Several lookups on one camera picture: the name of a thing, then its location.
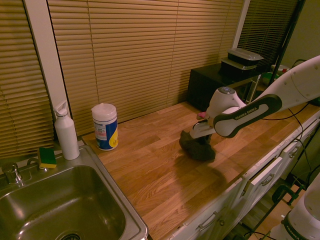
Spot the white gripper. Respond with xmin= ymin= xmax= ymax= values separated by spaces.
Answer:
xmin=188 ymin=119 xmax=216 ymax=146

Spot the dark cloth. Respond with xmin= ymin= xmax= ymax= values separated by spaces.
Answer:
xmin=179 ymin=129 xmax=217 ymax=162

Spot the black box appliance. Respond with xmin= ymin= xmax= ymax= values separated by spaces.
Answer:
xmin=188 ymin=65 xmax=262 ymax=114

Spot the white kitchen cabinet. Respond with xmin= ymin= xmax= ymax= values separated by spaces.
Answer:
xmin=172 ymin=112 xmax=320 ymax=240

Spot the large black lidded container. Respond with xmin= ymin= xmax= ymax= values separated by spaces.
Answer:
xmin=220 ymin=57 xmax=258 ymax=77

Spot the small black lidded container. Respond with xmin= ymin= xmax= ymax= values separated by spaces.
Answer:
xmin=226 ymin=48 xmax=265 ymax=67

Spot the black green clamp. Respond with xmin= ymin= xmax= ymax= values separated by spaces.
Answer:
xmin=271 ymin=183 xmax=305 ymax=206

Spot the white round container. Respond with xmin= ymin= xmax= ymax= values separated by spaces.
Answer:
xmin=270 ymin=64 xmax=291 ymax=74

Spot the white wipes canister blue label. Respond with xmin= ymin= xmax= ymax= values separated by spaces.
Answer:
xmin=90 ymin=102 xmax=119 ymax=152

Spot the wide tan window blind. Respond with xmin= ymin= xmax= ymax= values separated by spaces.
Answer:
xmin=46 ymin=0 xmax=245 ymax=137

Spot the dark window blind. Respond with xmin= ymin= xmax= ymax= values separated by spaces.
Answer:
xmin=236 ymin=0 xmax=300 ymax=74

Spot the white water bottle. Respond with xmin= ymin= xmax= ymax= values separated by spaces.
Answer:
xmin=52 ymin=100 xmax=81 ymax=161

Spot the stainless steel sink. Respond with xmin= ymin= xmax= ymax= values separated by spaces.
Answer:
xmin=0 ymin=144 xmax=150 ymax=240

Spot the green yellow sponge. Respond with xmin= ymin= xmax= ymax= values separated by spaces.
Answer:
xmin=37 ymin=147 xmax=58 ymax=170

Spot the sink drain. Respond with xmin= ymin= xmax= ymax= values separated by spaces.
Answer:
xmin=53 ymin=229 xmax=88 ymax=240

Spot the narrow tan window blind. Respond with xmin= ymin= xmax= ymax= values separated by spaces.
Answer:
xmin=0 ymin=0 xmax=55 ymax=159

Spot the metal faucet knob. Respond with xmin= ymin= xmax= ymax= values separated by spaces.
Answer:
xmin=1 ymin=161 xmax=24 ymax=186

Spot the metal drawer handle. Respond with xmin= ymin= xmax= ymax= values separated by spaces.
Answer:
xmin=287 ymin=146 xmax=301 ymax=159
xmin=240 ymin=179 xmax=251 ymax=199
xmin=260 ymin=173 xmax=276 ymax=187
xmin=198 ymin=211 xmax=219 ymax=231

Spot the black cable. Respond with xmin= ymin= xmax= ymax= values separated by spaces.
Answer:
xmin=259 ymin=101 xmax=320 ymax=185

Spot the black wire basket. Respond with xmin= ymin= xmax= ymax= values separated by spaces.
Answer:
xmin=291 ymin=58 xmax=307 ymax=68

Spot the black camera stand pole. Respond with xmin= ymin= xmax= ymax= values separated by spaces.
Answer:
xmin=268 ymin=0 xmax=306 ymax=85

